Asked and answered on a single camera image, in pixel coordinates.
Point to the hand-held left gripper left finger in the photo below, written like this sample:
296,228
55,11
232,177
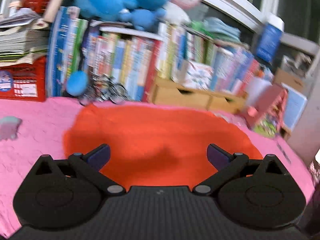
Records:
100,156

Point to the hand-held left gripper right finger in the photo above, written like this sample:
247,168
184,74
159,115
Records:
217,156

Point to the orange puffer jacket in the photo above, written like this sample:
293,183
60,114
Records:
155,135

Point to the pink bunny-print blanket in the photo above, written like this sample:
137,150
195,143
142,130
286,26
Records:
37,135

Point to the grey pen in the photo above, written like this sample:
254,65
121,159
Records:
283,152

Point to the miniature bicycle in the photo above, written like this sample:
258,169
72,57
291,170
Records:
110,90

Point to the pink triangular dollhouse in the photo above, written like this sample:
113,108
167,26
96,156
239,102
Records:
272,110

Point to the wooden drawer organizer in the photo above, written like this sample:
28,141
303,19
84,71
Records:
175,95

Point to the blue plush ball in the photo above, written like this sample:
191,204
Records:
77,83

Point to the white folder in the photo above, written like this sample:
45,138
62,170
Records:
257,90

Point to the white printed box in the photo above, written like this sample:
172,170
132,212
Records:
200,76

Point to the row of blue red books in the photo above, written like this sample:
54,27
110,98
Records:
237,70

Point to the row of short colourful books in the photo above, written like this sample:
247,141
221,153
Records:
125,60

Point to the brown cardboard box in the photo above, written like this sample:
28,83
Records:
287,78

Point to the red plastic crate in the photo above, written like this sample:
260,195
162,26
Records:
25,82

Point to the row of tall picture books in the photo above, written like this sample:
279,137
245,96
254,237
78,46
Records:
62,50

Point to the row of green-spined books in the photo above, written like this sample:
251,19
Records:
180,47

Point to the white plastic toy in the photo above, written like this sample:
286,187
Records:
297,61

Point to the blue cardboard box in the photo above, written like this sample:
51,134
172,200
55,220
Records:
268,42

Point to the stack of magazines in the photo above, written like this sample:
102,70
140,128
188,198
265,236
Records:
17,40

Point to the small blue plush toy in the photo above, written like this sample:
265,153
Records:
142,18

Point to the large blue plush toy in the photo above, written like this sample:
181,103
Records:
100,0

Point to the leaning grey board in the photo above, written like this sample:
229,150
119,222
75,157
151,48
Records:
56,0

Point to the blue board with frame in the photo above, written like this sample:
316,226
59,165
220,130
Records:
295,107

